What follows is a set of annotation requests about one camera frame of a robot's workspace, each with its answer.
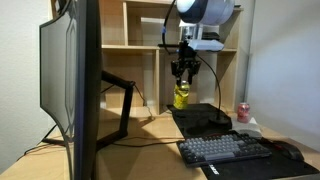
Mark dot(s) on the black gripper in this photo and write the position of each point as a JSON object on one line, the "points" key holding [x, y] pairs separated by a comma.
{"points": [[186, 56]]}

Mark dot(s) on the yellow green bottle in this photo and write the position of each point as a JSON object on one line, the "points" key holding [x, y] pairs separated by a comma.
{"points": [[181, 96]]}

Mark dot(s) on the red soda can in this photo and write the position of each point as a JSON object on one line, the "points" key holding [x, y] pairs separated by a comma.
{"points": [[243, 113]]}

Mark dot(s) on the black computer mouse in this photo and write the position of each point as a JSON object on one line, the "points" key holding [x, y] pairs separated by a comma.
{"points": [[290, 151]]}

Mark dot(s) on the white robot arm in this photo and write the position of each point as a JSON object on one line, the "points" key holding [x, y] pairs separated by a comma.
{"points": [[206, 10]]}

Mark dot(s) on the black gooseneck desk lamp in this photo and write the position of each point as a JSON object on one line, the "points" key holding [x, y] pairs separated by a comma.
{"points": [[216, 80]]}

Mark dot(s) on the light wooden shelf hutch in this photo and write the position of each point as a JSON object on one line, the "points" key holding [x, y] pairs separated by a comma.
{"points": [[140, 73]]}

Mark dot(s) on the black desk mat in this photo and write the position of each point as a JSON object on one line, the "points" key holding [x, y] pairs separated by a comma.
{"points": [[196, 118]]}

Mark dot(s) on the black monitor stand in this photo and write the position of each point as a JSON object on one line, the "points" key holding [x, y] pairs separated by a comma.
{"points": [[126, 106]]}

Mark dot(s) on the white paper towel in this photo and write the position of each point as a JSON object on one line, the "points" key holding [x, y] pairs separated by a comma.
{"points": [[248, 128]]}

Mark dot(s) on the grey black keyboard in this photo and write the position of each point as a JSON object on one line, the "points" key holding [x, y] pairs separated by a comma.
{"points": [[220, 150]]}

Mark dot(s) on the small flat black item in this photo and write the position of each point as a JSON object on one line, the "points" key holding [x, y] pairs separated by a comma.
{"points": [[237, 5]]}

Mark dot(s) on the black curved monitor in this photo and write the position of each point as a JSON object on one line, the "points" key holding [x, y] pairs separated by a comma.
{"points": [[83, 83]]}

